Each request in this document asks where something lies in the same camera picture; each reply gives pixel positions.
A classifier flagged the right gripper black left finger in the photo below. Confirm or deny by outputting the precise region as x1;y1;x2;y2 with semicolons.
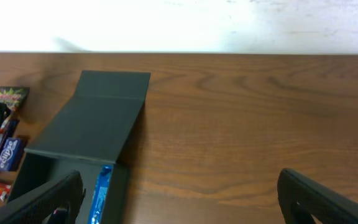
0;170;85;223

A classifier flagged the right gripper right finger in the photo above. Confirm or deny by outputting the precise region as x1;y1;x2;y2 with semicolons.
277;169;358;224

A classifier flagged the Haribo candy bag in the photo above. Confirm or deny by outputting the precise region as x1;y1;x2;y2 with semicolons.
0;86;30;111

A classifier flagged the long blue cookie pack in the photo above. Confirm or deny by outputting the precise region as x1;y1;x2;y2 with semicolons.
88;166;113;224

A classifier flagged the dark green lidded box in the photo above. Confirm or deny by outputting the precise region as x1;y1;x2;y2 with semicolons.
7;70;150;223

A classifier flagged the blue Eclipse mint tin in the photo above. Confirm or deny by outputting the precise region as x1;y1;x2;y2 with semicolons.
0;138;24;171

